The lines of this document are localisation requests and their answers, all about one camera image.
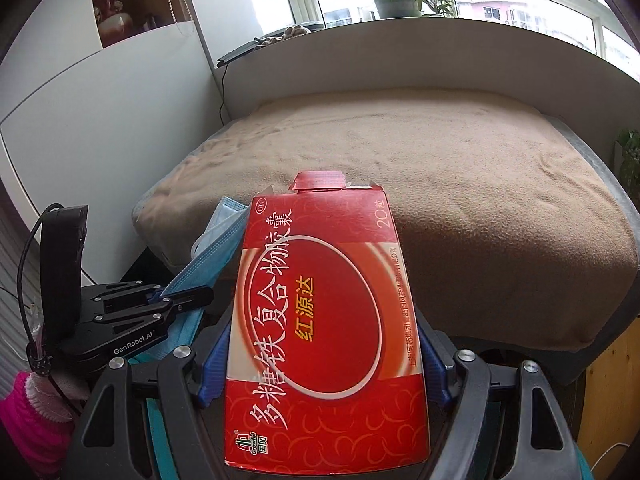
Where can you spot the blue face mask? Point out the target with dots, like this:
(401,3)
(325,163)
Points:
(220,255)

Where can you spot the green leafy plant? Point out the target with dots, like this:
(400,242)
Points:
(630,155)

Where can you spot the black flat device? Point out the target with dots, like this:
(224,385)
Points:
(245,52)

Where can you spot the grey bed surround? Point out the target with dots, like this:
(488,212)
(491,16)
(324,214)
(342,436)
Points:
(400,60)

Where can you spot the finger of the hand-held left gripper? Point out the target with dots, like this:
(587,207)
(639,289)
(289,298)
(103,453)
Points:
(165,307)
(125,290)

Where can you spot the red medicine box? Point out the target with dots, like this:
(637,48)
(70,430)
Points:
(325,335)

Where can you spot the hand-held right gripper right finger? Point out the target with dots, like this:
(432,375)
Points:
(435,355)

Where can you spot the red ceramic ornament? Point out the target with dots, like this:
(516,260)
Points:
(112,20)

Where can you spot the wooden cabinet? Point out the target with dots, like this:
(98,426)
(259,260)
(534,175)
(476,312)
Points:
(610,400)

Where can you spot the white wall cabinet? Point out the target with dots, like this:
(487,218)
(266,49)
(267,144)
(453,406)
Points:
(100,135)

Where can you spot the teal bin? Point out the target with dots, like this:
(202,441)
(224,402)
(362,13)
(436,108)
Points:
(162,440)

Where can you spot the brown plush toy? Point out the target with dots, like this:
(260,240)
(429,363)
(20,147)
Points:
(295,31)

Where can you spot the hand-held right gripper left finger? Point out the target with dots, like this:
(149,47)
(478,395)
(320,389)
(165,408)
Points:
(212,360)

